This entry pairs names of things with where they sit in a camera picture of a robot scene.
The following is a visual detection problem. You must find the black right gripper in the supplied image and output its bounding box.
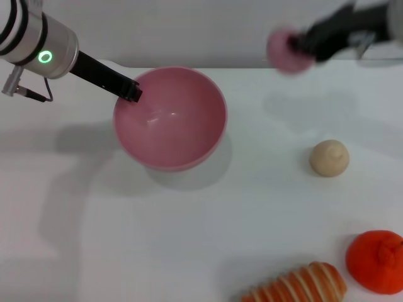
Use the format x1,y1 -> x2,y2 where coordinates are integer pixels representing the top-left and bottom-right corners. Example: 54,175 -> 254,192
287,0 -> 392,63

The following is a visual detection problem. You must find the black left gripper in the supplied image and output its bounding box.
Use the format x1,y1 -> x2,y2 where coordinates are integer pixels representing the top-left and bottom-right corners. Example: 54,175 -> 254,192
69,50 -> 144,103

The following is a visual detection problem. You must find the pink plush peach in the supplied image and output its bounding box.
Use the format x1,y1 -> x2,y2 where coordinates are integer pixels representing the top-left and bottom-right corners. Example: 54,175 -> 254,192
266,27 -> 316,75

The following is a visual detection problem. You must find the pink plastic bowl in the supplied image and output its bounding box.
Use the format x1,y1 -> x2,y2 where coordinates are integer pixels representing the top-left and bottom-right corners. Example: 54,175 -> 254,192
113,65 -> 229,172

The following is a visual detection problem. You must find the beige plush ball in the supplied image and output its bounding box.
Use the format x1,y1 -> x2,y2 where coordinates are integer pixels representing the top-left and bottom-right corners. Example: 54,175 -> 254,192
309,139 -> 351,179

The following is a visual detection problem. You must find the orange plush tangerine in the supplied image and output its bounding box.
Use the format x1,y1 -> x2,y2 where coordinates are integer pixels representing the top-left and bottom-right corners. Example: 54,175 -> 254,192
345,230 -> 403,296

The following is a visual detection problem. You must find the striped orange bread loaf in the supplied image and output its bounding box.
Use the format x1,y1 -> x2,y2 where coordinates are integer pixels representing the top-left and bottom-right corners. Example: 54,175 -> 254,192
241,261 -> 348,302

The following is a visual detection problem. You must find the right arm connector cable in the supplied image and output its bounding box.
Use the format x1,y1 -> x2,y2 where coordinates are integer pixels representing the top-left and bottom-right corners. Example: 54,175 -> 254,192
348,30 -> 376,60

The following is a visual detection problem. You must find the arm connector cable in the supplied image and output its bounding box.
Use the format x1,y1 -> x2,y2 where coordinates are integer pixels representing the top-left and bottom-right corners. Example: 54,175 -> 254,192
348,30 -> 376,60
1,65 -> 55,103

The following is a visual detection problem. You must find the left arm connector cable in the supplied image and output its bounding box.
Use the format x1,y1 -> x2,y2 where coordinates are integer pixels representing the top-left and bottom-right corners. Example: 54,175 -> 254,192
1,65 -> 55,103

